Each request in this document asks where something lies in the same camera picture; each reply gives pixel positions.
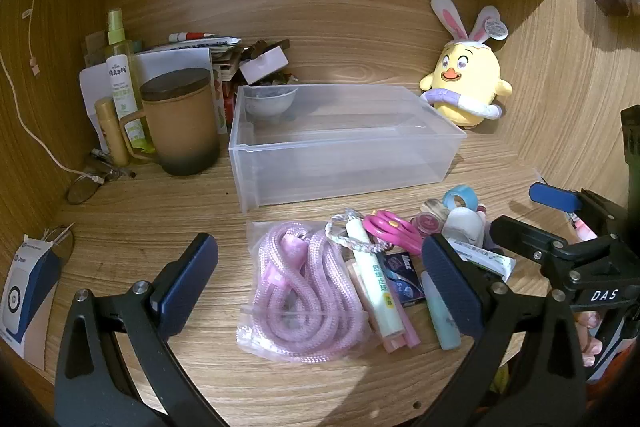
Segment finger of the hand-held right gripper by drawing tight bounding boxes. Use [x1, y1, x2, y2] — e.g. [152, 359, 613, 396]
[490, 216, 576, 268]
[529, 183, 583, 214]

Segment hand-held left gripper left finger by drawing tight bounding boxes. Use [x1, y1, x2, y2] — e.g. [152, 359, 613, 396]
[54, 232, 236, 427]

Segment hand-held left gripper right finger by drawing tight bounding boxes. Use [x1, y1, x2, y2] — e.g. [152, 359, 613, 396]
[410, 233, 588, 427]

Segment teal tube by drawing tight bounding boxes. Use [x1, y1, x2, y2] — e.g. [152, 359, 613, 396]
[421, 270, 461, 351]

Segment dark blue eraser pack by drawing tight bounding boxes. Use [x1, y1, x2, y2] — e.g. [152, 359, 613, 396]
[377, 251, 426, 305]

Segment white tube with green print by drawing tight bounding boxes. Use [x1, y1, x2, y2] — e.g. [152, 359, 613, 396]
[346, 219, 404, 340]

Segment blue tape roll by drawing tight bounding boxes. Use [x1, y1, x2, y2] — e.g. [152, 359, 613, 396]
[443, 187, 477, 210]

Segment pink rope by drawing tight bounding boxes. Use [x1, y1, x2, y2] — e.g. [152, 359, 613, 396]
[236, 221, 373, 364]

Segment clear plastic storage box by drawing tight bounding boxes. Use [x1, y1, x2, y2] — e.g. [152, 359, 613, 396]
[228, 83, 467, 214]

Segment person's right hand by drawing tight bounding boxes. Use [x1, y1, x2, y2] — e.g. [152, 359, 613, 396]
[575, 311, 607, 368]

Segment white flat tube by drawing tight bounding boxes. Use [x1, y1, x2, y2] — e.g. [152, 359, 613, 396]
[445, 237, 516, 283]

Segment white bottle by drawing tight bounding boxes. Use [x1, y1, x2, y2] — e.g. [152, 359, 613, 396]
[442, 207, 486, 248]

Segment pink scissors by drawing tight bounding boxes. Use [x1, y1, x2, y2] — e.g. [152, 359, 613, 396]
[362, 209, 423, 256]

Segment eyeglasses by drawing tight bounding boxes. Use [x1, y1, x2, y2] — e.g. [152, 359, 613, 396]
[66, 149, 137, 206]

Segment yellow chick plush toy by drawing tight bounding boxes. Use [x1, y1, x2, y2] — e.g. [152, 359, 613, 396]
[419, 0, 513, 129]

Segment brown mug with lid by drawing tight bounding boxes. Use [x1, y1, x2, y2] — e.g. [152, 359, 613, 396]
[118, 68, 221, 178]

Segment gold bottle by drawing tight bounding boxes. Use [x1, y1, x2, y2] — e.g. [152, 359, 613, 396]
[95, 98, 132, 168]

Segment white and blue carton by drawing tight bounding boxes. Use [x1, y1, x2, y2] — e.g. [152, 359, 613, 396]
[0, 234, 63, 370]

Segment colourful carton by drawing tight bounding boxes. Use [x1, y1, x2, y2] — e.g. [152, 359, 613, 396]
[212, 67, 237, 134]

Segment green spray bottle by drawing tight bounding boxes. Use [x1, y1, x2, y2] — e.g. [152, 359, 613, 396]
[103, 8, 151, 148]

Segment white paper sheet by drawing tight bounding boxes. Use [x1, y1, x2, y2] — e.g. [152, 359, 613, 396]
[79, 48, 213, 118]

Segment bowl of glass beads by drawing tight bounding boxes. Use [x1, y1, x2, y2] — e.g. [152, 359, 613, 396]
[257, 72, 297, 86]

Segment small white box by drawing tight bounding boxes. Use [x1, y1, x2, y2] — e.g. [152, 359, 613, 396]
[239, 48, 290, 85]

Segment stack of papers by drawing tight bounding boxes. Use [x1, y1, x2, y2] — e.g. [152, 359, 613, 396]
[135, 36, 241, 58]

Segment brown cardboard pieces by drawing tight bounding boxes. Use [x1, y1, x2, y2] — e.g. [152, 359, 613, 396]
[240, 38, 291, 58]

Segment white braided cord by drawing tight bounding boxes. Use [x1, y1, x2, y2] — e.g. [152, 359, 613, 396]
[325, 208, 396, 254]

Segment white cable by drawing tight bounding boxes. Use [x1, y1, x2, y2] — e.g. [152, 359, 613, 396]
[0, 0, 101, 182]

